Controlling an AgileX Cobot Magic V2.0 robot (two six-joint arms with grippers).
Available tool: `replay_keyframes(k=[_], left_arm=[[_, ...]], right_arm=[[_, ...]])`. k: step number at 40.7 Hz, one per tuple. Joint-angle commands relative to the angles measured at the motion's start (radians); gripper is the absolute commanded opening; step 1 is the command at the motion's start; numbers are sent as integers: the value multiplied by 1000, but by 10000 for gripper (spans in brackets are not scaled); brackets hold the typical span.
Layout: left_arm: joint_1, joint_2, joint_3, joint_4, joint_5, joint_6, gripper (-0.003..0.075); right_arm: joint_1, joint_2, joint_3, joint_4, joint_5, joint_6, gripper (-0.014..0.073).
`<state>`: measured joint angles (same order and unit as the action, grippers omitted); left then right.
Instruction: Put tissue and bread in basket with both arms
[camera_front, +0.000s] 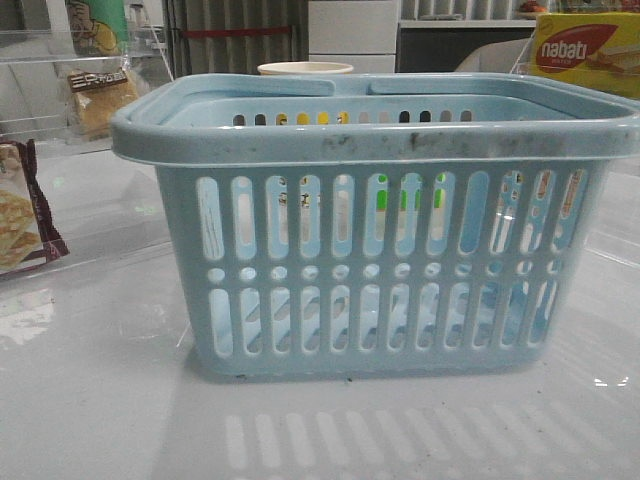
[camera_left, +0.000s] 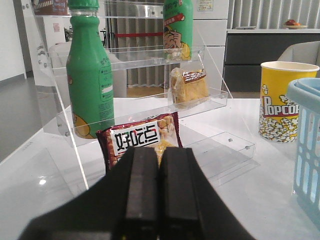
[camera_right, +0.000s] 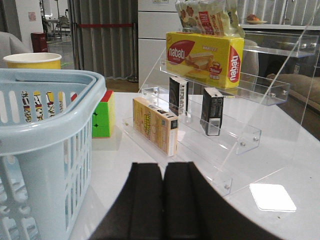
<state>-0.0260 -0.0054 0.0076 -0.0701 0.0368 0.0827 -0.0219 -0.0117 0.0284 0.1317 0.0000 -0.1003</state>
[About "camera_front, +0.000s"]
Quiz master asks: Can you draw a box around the packaged bread slice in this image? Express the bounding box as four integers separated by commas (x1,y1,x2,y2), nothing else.
66,67,138,141

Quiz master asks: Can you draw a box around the light blue plastic basket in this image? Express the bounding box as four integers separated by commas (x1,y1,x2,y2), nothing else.
110,73,639,377

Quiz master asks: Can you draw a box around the paper cup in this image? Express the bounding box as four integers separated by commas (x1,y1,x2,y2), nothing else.
257,61,354,76

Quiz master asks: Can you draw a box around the white cabinet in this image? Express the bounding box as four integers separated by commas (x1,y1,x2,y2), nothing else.
308,1,401,73

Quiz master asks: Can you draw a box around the clear acrylic stand right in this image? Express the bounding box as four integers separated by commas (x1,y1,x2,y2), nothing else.
509,37,534,75

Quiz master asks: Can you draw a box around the brown cracker snack bag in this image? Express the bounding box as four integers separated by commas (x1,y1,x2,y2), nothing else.
1,140,69,277

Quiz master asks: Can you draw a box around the clear acrylic shelf left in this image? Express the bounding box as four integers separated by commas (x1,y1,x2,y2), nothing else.
1,26,172,158

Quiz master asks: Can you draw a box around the green cartoon snack package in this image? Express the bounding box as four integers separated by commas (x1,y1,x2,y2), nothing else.
65,0,128,56

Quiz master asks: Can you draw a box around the yellow nabati wafer box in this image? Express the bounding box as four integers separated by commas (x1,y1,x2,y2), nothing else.
528,12,639,100

